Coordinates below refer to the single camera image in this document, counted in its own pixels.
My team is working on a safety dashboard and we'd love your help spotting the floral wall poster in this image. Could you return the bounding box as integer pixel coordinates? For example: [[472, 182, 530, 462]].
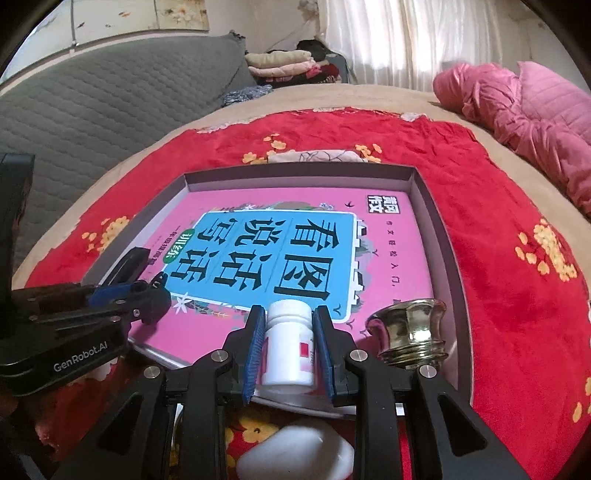
[[152, 0, 208, 32]]

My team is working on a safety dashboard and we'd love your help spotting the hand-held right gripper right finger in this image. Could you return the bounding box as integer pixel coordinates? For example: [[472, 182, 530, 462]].
[[311, 305, 532, 480]]

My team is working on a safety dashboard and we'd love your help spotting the blue patterned cloth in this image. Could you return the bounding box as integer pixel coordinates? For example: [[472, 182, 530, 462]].
[[222, 85, 273, 108]]

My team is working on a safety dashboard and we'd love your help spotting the grey cardboard box tray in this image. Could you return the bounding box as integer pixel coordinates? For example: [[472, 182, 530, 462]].
[[81, 162, 472, 418]]

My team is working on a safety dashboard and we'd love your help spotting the pink and blue book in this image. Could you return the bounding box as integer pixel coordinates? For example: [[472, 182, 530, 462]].
[[129, 187, 435, 370]]

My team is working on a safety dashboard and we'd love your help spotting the brass metal ring holder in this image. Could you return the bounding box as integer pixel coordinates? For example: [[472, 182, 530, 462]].
[[365, 298, 450, 370]]

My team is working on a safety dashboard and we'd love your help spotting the grey quilted headboard cover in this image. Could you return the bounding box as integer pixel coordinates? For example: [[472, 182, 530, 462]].
[[0, 31, 257, 278]]

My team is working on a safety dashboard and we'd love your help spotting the white earbuds case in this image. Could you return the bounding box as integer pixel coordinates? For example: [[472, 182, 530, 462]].
[[236, 424, 355, 480]]

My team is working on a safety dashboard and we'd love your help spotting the pink folded garment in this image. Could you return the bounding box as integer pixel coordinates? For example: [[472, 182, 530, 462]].
[[249, 62, 324, 80]]

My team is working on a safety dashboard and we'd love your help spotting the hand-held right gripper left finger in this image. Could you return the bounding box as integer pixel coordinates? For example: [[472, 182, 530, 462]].
[[51, 305, 269, 480]]

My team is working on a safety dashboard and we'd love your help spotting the pink quilt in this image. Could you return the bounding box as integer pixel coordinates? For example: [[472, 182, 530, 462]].
[[433, 61, 591, 217]]

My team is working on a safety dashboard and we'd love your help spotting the red floral blanket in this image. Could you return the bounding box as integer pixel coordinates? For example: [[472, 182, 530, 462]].
[[25, 110, 591, 480]]

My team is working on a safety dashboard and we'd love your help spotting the black garment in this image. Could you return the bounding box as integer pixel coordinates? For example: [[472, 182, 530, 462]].
[[295, 39, 329, 61]]

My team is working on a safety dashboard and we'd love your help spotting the white pill bottle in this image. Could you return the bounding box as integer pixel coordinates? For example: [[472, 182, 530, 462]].
[[261, 300, 317, 387]]

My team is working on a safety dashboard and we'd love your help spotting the cream folded garment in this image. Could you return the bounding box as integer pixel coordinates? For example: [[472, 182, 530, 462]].
[[245, 50, 315, 69]]

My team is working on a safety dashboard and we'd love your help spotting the dark red folded garment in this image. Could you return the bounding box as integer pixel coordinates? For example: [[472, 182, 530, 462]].
[[305, 62, 343, 84]]

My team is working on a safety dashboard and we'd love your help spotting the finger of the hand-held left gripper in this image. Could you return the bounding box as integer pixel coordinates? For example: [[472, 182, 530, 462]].
[[13, 247, 153, 315], [28, 281, 172, 339]]

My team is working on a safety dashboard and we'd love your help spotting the white curtain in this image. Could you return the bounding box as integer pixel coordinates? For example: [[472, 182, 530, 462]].
[[318, 0, 509, 90]]

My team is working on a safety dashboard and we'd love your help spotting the beige bed sheet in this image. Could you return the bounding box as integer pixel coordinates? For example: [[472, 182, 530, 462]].
[[11, 83, 591, 352]]

